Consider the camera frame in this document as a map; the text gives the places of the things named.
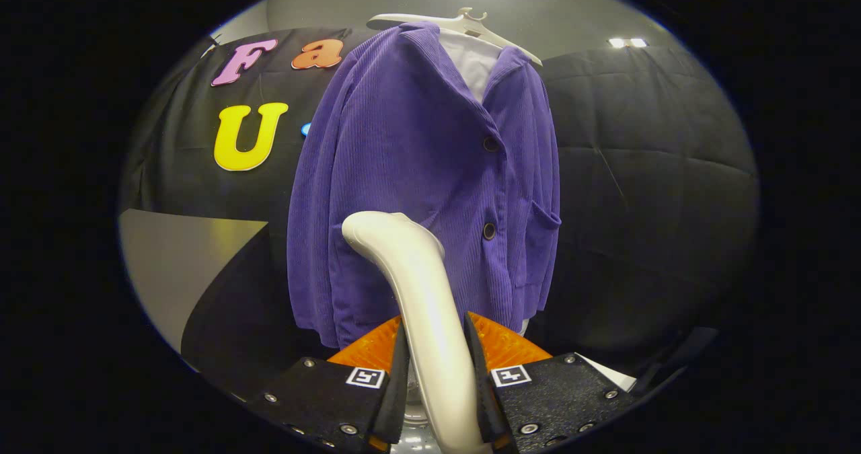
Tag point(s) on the black backdrop cloth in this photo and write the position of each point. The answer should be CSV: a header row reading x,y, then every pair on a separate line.
x,y
659,192

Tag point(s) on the white garment steamer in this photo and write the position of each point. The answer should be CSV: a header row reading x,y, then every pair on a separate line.
x,y
420,286

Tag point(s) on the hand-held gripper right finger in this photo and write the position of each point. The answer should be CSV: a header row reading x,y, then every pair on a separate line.
x,y
551,400

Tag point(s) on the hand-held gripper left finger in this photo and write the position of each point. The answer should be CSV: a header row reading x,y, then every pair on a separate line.
x,y
336,400

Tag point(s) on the white sheet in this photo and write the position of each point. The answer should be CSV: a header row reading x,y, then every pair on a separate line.
x,y
609,375

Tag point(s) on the ceiling light panel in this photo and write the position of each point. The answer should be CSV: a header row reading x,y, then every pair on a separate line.
x,y
627,42

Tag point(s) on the white clothes hanger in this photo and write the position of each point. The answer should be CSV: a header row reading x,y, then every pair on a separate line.
x,y
484,30

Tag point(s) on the white shirt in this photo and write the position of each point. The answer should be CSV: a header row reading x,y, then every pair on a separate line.
x,y
474,64

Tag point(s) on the grey cabinet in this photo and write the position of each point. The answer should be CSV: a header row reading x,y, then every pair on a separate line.
x,y
175,266

